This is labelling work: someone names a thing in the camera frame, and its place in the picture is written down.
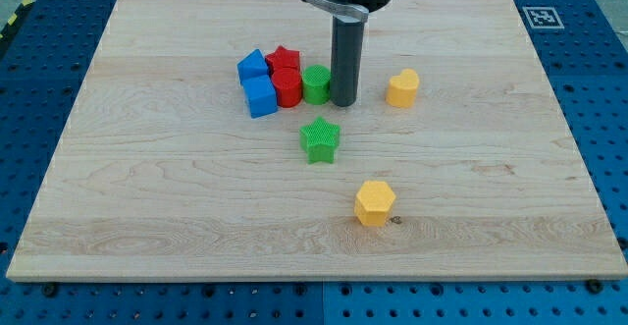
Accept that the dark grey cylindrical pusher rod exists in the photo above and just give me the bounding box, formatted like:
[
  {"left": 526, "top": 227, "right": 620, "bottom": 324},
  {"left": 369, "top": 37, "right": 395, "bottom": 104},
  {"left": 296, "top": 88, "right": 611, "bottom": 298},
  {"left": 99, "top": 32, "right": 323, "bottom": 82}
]
[{"left": 330, "top": 17, "right": 364, "bottom": 107}]

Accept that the green cylinder block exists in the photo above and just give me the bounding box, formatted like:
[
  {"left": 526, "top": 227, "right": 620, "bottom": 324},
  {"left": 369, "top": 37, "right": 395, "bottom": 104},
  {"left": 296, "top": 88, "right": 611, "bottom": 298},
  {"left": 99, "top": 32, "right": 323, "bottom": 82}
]
[{"left": 301, "top": 64, "right": 331, "bottom": 105}]

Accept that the red star block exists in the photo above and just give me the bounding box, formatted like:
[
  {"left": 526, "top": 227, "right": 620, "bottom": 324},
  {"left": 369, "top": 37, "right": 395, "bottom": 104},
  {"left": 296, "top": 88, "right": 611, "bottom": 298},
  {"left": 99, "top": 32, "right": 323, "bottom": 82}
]
[{"left": 265, "top": 45, "right": 300, "bottom": 74}]

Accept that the red cylinder block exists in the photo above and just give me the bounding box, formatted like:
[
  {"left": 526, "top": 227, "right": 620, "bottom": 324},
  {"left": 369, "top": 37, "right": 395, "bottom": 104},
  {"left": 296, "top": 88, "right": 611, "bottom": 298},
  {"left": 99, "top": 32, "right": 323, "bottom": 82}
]
[{"left": 271, "top": 68, "right": 302, "bottom": 108}]

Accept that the yellow heart block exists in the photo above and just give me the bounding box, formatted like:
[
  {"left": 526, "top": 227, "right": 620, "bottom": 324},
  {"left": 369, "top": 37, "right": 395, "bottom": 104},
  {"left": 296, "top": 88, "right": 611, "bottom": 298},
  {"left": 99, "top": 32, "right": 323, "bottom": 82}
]
[{"left": 385, "top": 69, "right": 420, "bottom": 108}]

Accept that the blue cube block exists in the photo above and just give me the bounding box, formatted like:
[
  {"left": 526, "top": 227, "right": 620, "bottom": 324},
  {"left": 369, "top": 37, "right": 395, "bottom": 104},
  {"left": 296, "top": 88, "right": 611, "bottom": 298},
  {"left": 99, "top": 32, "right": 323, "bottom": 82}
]
[{"left": 242, "top": 76, "right": 278, "bottom": 118}]

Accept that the blue pentagon block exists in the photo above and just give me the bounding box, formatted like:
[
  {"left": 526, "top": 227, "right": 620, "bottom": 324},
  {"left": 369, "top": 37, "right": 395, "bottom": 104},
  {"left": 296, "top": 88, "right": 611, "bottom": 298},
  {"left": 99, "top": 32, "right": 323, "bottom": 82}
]
[{"left": 236, "top": 48, "right": 270, "bottom": 84}]

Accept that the green star block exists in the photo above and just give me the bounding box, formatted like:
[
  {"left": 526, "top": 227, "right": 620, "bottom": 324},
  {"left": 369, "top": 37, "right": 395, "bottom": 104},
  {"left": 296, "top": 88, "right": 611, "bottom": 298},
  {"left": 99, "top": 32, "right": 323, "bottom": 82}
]
[{"left": 299, "top": 117, "right": 340, "bottom": 164}]

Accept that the yellow hexagon block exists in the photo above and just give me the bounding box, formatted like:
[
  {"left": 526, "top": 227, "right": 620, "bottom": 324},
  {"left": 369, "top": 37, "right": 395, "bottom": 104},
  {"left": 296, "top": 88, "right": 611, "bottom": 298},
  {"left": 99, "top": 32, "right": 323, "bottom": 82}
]
[{"left": 354, "top": 181, "right": 396, "bottom": 227}]

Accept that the wooden board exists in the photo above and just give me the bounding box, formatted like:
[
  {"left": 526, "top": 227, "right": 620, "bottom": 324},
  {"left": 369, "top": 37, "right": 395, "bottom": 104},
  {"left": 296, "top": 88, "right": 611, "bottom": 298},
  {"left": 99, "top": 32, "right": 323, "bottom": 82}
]
[{"left": 7, "top": 0, "right": 627, "bottom": 283}]

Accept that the white fiducial marker tag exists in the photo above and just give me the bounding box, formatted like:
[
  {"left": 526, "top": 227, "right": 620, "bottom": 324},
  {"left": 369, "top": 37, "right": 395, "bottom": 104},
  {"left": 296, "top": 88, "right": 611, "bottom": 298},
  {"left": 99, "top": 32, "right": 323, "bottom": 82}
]
[{"left": 522, "top": 6, "right": 564, "bottom": 29}]

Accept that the yellow black hazard tape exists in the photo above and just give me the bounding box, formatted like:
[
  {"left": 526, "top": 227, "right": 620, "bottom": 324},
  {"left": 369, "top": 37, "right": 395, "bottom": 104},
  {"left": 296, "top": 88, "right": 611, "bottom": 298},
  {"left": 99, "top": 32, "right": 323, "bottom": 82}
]
[{"left": 1, "top": 0, "right": 36, "bottom": 42}]

